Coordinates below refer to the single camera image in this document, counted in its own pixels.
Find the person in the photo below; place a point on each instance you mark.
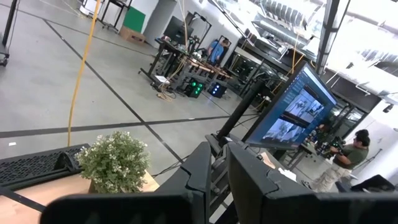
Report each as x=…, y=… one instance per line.
x=216, y=49
x=345, y=155

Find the computer with blue lights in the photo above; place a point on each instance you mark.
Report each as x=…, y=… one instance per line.
x=217, y=90

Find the dark computer monitor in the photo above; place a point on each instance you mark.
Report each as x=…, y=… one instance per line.
x=177, y=29

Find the black aluminium table frame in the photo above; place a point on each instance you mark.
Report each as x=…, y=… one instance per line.
x=21, y=199

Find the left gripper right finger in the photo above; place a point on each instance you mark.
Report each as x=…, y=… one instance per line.
x=248, y=186

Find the green potted plant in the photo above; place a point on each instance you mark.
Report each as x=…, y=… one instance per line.
x=115, y=161

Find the black wheeled cart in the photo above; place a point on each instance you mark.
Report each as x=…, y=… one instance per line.
x=7, y=31

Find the cardboard box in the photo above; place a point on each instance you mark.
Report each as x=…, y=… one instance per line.
x=132, y=35

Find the computer with green lights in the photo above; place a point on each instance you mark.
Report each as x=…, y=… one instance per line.
x=194, y=88

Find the green panel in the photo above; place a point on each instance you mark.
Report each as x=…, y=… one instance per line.
x=134, y=18

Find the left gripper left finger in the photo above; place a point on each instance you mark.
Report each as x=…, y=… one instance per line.
x=199, y=174

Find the black workstation table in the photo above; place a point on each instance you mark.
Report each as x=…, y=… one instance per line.
x=186, y=67

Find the black keyboard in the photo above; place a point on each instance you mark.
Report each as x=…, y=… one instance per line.
x=31, y=165

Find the flat computer monitor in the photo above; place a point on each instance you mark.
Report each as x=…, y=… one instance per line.
x=289, y=112

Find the black monitor stand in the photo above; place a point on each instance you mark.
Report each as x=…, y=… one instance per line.
x=239, y=109

